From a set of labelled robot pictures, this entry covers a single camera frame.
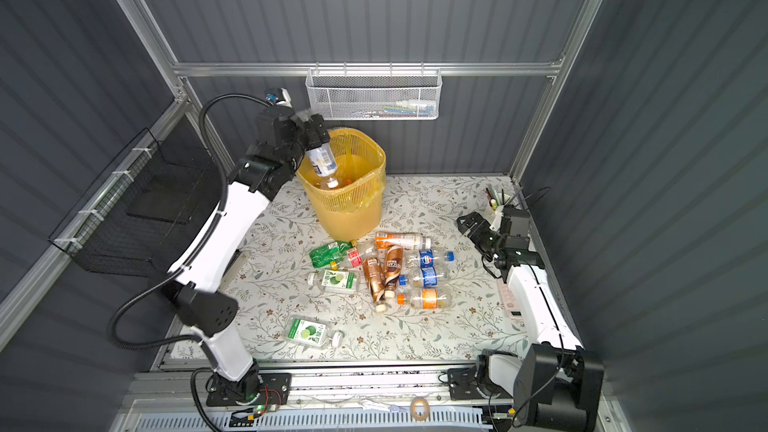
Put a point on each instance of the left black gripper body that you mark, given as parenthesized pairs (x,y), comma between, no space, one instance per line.
(306,138)

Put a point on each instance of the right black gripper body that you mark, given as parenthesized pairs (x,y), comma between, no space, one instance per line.
(488,240)

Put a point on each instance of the clear grey label bottle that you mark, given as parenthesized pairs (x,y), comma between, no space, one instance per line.
(325,167)

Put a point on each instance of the blue label water bottle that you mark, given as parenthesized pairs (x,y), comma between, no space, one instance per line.
(428,277)

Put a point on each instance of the orange label clear bottle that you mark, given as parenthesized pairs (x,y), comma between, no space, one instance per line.
(428,299)

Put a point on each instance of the green lime label bottle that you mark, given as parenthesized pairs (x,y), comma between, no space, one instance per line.
(334,281)
(312,333)

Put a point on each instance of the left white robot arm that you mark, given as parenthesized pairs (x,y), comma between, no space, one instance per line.
(193,281)

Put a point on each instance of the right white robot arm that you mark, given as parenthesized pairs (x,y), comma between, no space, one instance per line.
(557,384)

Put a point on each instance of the yellow slatted waste bin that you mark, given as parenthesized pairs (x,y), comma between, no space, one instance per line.
(354,209)

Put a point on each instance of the white pen holder cup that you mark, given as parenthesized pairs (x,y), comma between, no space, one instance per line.
(497,199)

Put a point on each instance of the blue label pepsi bottle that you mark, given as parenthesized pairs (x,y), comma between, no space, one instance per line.
(432,257)

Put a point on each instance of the floral table mat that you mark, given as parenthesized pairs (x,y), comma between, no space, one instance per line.
(271,286)

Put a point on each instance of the brown coffee bottle right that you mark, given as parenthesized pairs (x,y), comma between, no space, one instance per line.
(392,270)

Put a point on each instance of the brown coffee bottle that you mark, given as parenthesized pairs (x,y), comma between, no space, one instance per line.
(376,285)
(392,270)

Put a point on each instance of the orange white label bottle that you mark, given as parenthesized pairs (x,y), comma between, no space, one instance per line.
(408,241)

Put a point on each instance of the green plastic bottle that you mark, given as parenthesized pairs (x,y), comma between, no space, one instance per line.
(333,255)

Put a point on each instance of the brown coffee bottle left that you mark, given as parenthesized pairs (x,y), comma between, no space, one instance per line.
(376,285)

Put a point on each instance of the red label clear bottle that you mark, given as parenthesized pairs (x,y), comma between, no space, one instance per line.
(354,258)

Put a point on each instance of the roll of tape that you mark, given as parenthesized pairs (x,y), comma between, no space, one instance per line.
(420,409)

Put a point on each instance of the white wire mesh basket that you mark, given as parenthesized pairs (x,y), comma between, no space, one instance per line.
(369,96)

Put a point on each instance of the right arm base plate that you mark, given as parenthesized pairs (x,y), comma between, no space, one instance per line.
(465,384)

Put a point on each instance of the black wire mesh basket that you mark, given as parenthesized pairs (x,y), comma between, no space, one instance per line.
(149,210)

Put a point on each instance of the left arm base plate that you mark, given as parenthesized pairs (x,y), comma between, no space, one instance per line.
(255,389)

